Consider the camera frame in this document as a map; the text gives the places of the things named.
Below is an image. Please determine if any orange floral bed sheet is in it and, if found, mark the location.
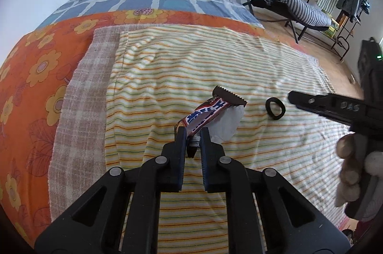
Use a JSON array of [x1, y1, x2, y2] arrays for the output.
[[0, 9, 288, 245]]

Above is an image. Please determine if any striped chair cushion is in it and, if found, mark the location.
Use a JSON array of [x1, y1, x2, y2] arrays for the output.
[[271, 0, 333, 28]]

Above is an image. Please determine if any white paper piece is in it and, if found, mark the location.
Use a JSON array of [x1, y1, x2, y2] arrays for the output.
[[209, 106, 244, 143]]

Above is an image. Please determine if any person's right hand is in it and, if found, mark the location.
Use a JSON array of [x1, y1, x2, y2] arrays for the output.
[[335, 133, 383, 208]]

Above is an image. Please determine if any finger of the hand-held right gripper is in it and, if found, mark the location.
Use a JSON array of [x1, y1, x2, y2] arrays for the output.
[[288, 90, 372, 130]]

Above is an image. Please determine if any black hair tie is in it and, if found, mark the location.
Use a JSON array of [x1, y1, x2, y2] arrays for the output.
[[265, 97, 286, 121]]

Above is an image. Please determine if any striped yellow blanket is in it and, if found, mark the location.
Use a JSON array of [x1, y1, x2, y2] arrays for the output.
[[103, 25, 360, 254]]

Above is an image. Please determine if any yellow green box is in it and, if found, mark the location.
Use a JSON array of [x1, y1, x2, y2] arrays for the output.
[[323, 18, 340, 39]]

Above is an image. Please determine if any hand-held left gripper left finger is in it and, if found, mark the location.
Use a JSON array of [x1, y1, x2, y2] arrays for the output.
[[34, 126, 187, 254]]

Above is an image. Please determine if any black metal rack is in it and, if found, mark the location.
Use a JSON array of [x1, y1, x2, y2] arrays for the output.
[[307, 0, 372, 60]]

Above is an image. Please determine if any beige plaid cloth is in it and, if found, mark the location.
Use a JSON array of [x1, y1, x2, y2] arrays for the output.
[[48, 26, 129, 213]]

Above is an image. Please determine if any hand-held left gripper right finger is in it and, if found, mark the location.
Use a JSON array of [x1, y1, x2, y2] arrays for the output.
[[200, 127, 350, 254]]

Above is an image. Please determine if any brown chocolate bar wrapper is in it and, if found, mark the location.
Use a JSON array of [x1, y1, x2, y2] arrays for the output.
[[174, 86, 248, 159]]

